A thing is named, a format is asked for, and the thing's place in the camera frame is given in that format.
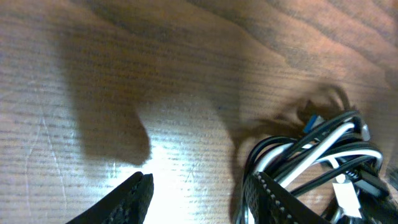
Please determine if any white usb cable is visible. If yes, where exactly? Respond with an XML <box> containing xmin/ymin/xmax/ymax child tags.
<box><xmin>245</xmin><ymin>121</ymin><xmax>385</xmax><ymax>224</ymax></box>

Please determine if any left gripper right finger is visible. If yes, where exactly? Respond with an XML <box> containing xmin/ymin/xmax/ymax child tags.
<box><xmin>243</xmin><ymin>172</ymin><xmax>329</xmax><ymax>224</ymax></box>

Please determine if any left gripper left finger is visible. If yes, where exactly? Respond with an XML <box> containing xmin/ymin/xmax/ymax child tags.
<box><xmin>68</xmin><ymin>172</ymin><xmax>154</xmax><ymax>224</ymax></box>

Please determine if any black usb cable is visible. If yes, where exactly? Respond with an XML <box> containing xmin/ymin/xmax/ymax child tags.
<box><xmin>233</xmin><ymin>110</ymin><xmax>398</xmax><ymax>224</ymax></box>

